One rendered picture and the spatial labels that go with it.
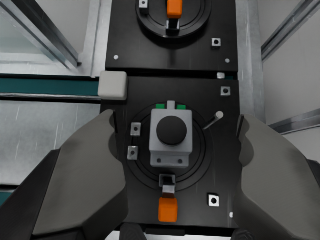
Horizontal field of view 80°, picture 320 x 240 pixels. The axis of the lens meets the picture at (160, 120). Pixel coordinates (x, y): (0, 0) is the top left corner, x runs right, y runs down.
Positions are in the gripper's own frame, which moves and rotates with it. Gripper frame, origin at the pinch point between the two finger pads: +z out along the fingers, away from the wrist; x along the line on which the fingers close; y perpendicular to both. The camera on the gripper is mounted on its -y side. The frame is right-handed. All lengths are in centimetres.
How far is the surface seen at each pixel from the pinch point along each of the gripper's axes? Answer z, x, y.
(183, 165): 5.2, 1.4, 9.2
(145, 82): 21.4, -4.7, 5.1
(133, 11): 30.8, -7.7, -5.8
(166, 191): 3.4, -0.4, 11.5
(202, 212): 7.8, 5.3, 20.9
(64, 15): 44, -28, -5
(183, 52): 25.4, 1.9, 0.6
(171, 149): 4.0, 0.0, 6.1
